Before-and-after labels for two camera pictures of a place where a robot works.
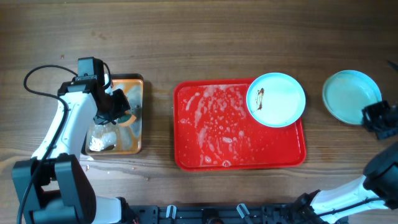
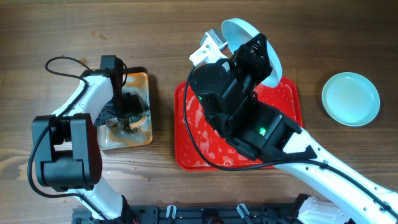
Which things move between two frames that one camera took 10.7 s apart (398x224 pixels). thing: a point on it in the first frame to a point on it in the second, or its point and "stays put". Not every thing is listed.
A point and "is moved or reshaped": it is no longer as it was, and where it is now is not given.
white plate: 275,99 to 236,32
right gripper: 372,114 to 258,65
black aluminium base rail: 214,214 stays put
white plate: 346,93 stays put
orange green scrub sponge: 125,117 is moved or reshaped
